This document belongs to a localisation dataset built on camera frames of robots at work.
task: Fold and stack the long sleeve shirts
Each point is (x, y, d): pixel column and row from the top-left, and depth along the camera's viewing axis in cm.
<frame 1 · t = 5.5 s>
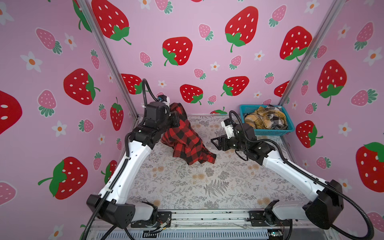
left hand: (178, 113, 71), fingers closed
right hand: (214, 138, 76), fingers open
red black plaid shirt: (186, 142, 79), point 23 cm above the table
teal plastic basket: (277, 127, 102), point 10 cm above the table
yellow plaid shirt: (261, 118, 109), point 10 cm above the table

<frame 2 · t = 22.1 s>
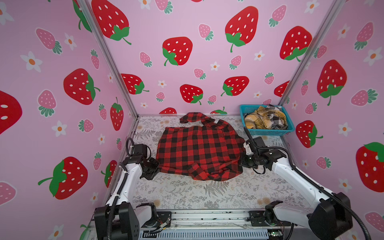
left hand: (160, 167, 83), fingers closed
right hand: (237, 160, 82), fingers closed
red black plaid shirt: (211, 151, 102), on the table
the other named things where they were.

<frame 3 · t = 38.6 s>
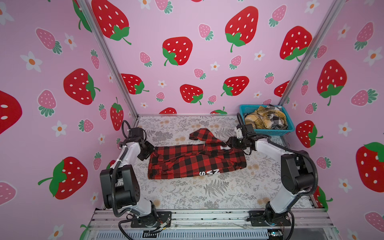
left hand: (151, 150, 91), fingers open
right hand: (229, 142, 95), fingers open
red black plaid shirt: (213, 156, 96), point 3 cm above the table
the other named things where they were.

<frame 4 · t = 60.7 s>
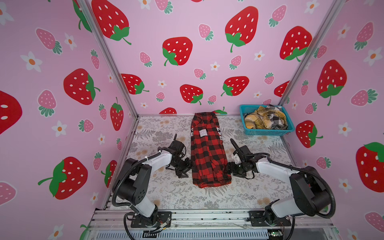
left hand: (194, 171, 86), fingers open
right hand: (227, 172, 88), fingers open
red black plaid shirt: (209, 162, 94), point 3 cm above the table
the other named things where they were.

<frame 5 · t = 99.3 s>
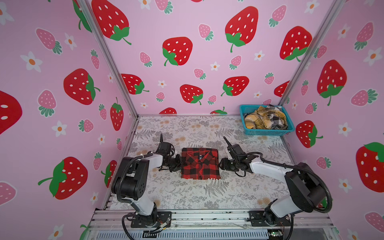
left hand: (187, 164, 92), fingers closed
right hand: (220, 165, 90), fingers open
red black plaid shirt: (201, 163, 92), point 4 cm above the table
the other named things where they were.

